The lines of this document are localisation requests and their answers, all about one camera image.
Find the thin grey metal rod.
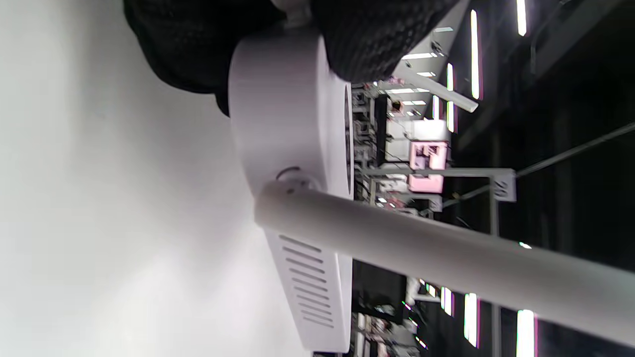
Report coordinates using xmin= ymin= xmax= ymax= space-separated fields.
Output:
xmin=442 ymin=123 xmax=635 ymax=209

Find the person's left hand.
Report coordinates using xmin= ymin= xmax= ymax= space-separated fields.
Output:
xmin=123 ymin=0 xmax=462 ymax=118

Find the white router with antennas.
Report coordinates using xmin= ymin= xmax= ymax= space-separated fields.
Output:
xmin=228 ymin=0 xmax=635 ymax=354

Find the white box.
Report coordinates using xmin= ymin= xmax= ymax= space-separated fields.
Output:
xmin=386 ymin=118 xmax=450 ymax=155

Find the pink box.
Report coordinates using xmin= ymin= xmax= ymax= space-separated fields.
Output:
xmin=408 ymin=141 xmax=450 ymax=194

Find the grey metal frame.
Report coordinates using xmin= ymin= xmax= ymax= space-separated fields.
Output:
xmin=355 ymin=168 xmax=517 ymax=236

